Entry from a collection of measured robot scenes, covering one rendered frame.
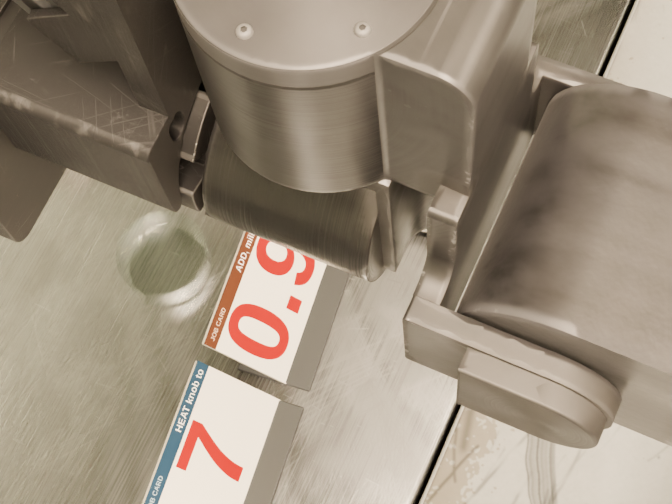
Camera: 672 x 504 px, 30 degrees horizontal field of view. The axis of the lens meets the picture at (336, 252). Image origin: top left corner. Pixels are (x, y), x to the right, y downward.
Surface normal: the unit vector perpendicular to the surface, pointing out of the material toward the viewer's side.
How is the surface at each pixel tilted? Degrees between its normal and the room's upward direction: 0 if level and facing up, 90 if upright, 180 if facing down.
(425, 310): 1
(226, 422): 40
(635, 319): 0
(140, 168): 91
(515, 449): 0
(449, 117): 90
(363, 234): 56
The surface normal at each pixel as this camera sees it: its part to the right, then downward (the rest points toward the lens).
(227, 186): -0.40, 0.59
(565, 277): -0.22, -0.40
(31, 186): 0.91, 0.37
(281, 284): 0.56, -0.09
